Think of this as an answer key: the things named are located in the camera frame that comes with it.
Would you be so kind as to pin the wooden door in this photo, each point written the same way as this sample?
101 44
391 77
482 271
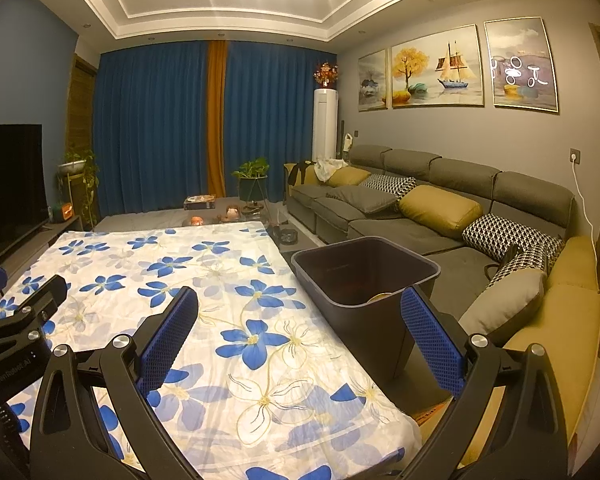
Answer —
82 110

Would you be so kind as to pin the white tower air conditioner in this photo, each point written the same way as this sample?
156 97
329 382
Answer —
325 125

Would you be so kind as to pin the purple sky painting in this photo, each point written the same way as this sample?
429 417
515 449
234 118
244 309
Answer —
522 65

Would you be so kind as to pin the houndstooth patterned cushion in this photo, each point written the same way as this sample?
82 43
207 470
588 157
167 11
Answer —
530 265
390 185
500 232

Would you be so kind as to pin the dark coffee table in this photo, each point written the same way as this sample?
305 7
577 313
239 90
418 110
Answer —
212 216

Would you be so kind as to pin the small grey landscape painting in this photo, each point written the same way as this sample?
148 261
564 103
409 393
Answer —
374 80

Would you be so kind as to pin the large yellow cushion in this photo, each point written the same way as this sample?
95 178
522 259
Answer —
440 210

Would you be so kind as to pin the white cloth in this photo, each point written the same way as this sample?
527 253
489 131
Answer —
330 169

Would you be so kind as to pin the trailing plant in white pot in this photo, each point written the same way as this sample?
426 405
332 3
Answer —
77 165

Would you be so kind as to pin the gold plant stand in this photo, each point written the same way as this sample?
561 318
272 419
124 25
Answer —
65 195

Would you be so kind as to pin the small yellow cushion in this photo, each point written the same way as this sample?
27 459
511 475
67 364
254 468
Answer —
349 177

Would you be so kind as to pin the dark grey cushion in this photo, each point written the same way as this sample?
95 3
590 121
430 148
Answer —
365 200

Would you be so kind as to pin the grey television cabinet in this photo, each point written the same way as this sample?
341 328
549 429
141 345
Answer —
55 232

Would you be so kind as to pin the light grey cushion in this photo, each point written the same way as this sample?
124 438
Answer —
505 305

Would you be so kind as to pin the potted plant in dark pot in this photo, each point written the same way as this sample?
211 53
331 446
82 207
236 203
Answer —
252 175

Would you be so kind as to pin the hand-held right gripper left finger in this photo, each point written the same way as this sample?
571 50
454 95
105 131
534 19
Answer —
172 335

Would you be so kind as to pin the black cloth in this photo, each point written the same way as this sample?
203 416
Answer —
297 175

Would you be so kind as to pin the round-headed ceramic figurine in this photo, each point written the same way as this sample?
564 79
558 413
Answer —
231 213

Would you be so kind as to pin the orange curtain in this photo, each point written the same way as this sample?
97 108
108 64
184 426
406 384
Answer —
216 120

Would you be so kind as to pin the artificial flower bouquet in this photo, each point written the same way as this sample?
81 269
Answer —
326 75

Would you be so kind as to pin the printed flat box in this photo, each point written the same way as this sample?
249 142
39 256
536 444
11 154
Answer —
199 202

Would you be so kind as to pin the grey sectional sofa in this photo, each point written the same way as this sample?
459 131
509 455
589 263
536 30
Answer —
455 170

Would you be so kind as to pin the blue curtain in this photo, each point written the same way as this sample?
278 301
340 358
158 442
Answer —
150 130
270 110

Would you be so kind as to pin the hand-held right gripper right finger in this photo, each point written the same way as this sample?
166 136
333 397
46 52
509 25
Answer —
430 345

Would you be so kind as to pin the sailboat and tree painting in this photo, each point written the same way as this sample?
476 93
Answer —
435 67

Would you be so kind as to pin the wall socket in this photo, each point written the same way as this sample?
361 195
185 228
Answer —
575 156

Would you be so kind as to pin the grey plastic bin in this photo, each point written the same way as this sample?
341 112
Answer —
370 330

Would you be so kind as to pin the blue floral blanket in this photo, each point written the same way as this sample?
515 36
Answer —
230 310

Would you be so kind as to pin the black television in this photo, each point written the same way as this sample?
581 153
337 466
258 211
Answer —
10 185

